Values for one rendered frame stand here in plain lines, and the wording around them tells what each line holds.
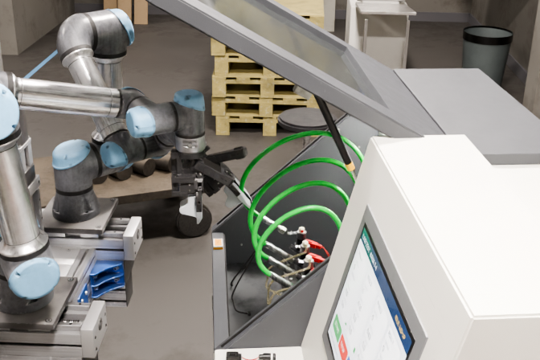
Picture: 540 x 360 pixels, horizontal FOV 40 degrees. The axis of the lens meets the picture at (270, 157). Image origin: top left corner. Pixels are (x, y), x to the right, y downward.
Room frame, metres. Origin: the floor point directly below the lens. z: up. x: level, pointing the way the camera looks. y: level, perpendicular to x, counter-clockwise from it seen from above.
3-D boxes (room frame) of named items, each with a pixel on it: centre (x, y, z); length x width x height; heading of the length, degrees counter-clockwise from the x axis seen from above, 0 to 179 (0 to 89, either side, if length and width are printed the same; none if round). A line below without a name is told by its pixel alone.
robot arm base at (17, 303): (1.67, 0.64, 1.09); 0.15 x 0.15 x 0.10
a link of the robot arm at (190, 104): (1.77, 0.21, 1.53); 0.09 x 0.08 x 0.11; 120
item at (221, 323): (1.90, 0.14, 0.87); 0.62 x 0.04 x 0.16; 5
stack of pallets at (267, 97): (6.14, 0.03, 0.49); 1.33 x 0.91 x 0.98; 179
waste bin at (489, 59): (6.82, -1.99, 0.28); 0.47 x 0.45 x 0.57; 178
